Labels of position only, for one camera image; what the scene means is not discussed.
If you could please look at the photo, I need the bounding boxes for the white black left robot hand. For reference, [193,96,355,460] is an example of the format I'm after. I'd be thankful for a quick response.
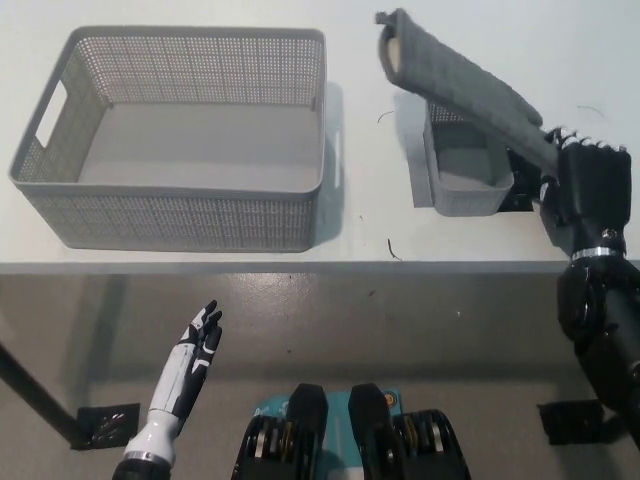
[122,299,224,461]

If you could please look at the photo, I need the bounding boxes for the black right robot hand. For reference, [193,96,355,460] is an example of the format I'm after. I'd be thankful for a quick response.
[537,125,631,261]

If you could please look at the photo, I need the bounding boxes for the grey quilted oven glove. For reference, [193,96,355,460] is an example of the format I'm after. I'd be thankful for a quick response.
[374,7,559,174]

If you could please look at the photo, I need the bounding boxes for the black tape patch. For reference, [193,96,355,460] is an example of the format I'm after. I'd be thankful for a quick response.
[499,147,544,214]

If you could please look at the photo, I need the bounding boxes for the small grey perforated basket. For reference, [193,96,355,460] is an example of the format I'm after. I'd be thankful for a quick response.
[422,97,514,219]

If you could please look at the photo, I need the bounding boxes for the black table leg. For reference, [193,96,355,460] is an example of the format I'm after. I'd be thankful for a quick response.
[0,342,84,446]

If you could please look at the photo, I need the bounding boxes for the large grey perforated basket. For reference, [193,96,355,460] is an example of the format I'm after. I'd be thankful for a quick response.
[7,25,346,251]

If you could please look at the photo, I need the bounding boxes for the robot legs with teal base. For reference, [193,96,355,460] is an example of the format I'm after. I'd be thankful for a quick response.
[230,382,471,480]

